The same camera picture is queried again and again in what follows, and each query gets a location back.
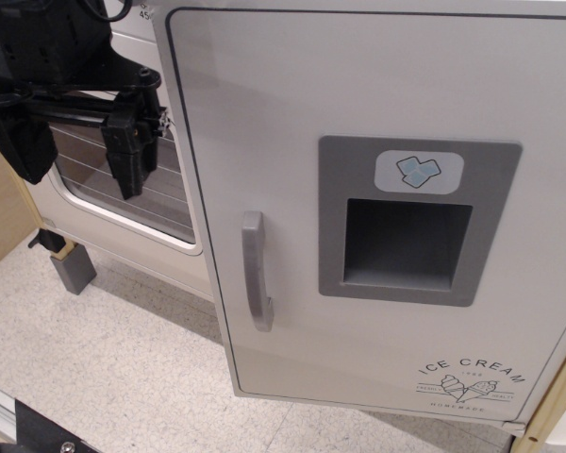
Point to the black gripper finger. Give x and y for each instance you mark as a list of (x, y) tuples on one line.
[(27, 144), (130, 137)]

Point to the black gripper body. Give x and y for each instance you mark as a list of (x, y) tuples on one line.
[(74, 81)]

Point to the white toy fridge door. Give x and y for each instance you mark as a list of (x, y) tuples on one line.
[(255, 85)]

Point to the brown cardboard panel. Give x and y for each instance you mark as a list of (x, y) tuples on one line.
[(2, 207)]

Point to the white toy oven door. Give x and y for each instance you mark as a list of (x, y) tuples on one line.
[(153, 232)]

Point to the grey toy kitchen leg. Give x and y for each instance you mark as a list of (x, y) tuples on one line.
[(76, 270)]

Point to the grey ice dispenser panel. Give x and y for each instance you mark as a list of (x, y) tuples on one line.
[(410, 220)]

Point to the grey fridge door handle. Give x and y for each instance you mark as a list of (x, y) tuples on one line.
[(252, 243)]

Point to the black base plate with screw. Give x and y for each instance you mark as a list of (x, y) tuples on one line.
[(29, 431)]

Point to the beige wooden frame post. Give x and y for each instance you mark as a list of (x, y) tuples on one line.
[(545, 418)]

